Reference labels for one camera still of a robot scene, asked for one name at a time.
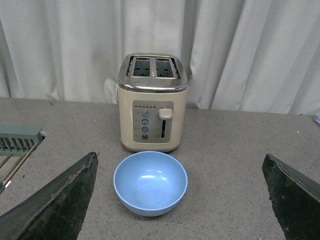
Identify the white curtain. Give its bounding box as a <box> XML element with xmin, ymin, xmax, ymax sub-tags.
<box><xmin>0</xmin><ymin>0</ymin><xmax>320</xmax><ymax>115</ymax></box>

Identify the blue bowl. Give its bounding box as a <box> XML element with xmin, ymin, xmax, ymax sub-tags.
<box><xmin>113</xmin><ymin>151</ymin><xmax>188</xmax><ymax>217</ymax></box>

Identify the green dish rack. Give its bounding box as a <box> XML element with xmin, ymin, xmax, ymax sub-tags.
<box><xmin>0</xmin><ymin>124</ymin><xmax>47</xmax><ymax>192</ymax></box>

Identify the clear plastic container blue lid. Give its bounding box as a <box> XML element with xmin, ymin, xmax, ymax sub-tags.
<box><xmin>314</xmin><ymin>115</ymin><xmax>320</xmax><ymax>124</ymax></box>

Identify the cream two-slot toaster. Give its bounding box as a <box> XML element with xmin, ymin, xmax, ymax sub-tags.
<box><xmin>116</xmin><ymin>53</ymin><xmax>189</xmax><ymax>152</ymax></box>

